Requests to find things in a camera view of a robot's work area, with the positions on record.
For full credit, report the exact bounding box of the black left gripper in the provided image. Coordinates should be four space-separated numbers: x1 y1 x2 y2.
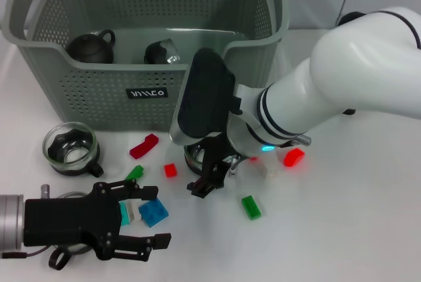
23 179 172 262

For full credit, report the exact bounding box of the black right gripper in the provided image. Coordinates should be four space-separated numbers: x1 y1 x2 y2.
186 133 245 199

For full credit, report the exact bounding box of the glass teacup black sleeve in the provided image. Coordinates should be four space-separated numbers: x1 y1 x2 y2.
143 38 181 65
183 143 237 177
49 191 98 270
41 121 105 178

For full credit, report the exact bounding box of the grey perforated storage basket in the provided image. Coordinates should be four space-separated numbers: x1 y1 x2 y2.
1 0 290 131

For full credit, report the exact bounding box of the blue square brick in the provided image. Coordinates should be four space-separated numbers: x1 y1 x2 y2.
137 197 169 229

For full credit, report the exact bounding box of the small white brick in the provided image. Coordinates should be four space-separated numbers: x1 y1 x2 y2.
128 199 143 222

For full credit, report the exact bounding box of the cyan flat brick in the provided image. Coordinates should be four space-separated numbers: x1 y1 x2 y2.
118 201 132 227

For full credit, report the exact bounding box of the translucent green stepped brick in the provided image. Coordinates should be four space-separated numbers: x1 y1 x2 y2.
124 164 145 183

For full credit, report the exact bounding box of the green rectangular brick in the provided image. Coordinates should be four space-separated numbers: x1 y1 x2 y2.
241 195 263 221

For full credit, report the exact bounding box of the white translucent brick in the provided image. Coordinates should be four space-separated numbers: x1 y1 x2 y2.
261 158 280 180

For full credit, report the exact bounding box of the dark red curved brick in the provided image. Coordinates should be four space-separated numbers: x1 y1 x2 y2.
130 133 160 160

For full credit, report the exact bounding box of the bright red curved brick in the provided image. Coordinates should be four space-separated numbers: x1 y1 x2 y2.
283 147 306 168

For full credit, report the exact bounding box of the dark brown clay teapot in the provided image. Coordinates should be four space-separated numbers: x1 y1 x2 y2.
66 28 116 65

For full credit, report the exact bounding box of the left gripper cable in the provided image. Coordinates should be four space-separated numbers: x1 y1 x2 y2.
1 183 59 260

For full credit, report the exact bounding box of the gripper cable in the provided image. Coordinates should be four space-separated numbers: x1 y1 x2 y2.
230 135 312 177
1 183 59 260

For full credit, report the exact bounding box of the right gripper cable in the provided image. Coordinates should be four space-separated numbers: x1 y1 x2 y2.
230 135 312 177

